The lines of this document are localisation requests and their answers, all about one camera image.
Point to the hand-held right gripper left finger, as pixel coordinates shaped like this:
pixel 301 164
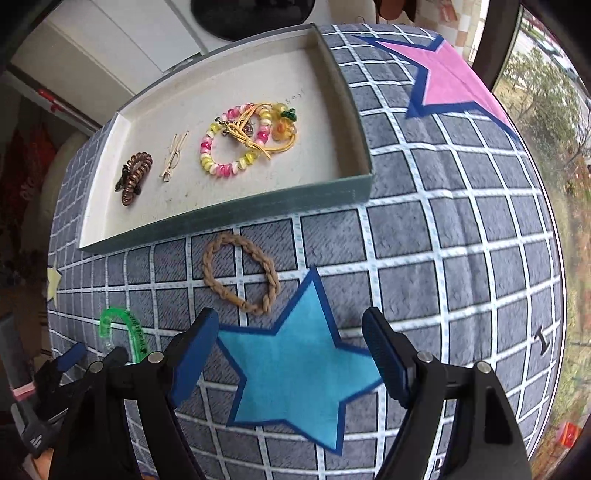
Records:
pixel 194 357

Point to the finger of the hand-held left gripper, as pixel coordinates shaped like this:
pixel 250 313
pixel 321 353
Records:
pixel 70 357

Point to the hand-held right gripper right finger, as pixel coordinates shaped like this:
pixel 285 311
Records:
pixel 387 364

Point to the green translucent bangle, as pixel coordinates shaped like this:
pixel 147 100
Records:
pixel 134 330

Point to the beige hair clip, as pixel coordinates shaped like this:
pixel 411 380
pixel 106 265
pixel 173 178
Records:
pixel 173 157

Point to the grey shallow tray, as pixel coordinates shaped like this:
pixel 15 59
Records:
pixel 207 152

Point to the grey checked star tablecloth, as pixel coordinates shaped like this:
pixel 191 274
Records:
pixel 461 230

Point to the red printed blanket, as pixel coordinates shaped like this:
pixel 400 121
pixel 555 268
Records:
pixel 23 175

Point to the white tall cabinet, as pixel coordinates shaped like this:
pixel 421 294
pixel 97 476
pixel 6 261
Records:
pixel 115 60

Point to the white front-load washing machine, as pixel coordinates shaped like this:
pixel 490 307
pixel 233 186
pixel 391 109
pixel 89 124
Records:
pixel 254 18

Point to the dark window frame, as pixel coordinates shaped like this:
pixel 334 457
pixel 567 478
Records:
pixel 496 41

